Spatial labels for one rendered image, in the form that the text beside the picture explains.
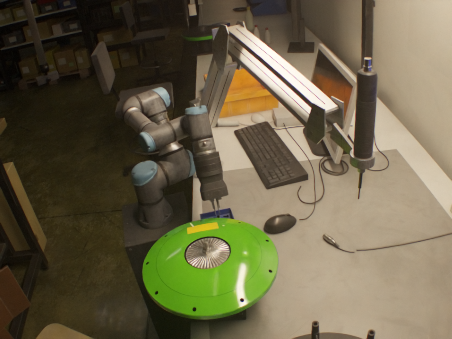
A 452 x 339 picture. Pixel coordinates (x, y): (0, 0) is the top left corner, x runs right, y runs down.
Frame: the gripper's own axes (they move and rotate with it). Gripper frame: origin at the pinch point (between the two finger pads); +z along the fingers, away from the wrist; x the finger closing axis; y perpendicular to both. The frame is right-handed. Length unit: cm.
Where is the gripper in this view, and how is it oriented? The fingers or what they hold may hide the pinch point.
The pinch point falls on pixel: (218, 217)
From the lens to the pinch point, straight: 120.3
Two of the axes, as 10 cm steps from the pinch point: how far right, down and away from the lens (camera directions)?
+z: 2.1, 9.7, 1.1
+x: 9.6, -2.3, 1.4
